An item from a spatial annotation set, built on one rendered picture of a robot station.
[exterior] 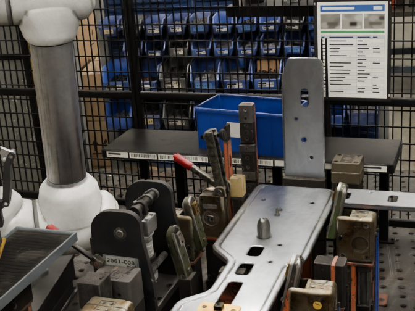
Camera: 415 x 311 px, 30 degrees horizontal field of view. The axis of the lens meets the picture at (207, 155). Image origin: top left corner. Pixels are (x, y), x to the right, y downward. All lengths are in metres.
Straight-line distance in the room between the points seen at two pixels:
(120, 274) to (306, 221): 0.56
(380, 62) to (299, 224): 0.66
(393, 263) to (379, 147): 0.35
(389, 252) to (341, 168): 0.42
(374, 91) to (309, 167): 0.34
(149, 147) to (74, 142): 0.51
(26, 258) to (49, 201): 0.53
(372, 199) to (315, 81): 0.34
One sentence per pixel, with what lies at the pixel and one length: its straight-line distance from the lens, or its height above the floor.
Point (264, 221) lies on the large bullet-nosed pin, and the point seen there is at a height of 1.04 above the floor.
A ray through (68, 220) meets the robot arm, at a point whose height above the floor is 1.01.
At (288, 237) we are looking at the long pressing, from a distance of 1.83.
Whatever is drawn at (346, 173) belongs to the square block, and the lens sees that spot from 2.12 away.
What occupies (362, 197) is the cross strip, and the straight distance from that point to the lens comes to 2.04.
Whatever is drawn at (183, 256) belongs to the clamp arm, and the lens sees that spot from 1.69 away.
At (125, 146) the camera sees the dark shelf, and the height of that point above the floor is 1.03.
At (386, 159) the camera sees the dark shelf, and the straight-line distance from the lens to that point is 2.23.
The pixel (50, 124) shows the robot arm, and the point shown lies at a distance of 1.92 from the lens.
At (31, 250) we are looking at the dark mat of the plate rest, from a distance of 1.51.
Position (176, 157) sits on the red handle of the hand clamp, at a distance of 1.96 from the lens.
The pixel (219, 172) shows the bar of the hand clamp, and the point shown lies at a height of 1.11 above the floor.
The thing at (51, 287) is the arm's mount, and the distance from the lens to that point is 2.12.
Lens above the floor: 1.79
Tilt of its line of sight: 19 degrees down
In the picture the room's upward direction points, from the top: 4 degrees counter-clockwise
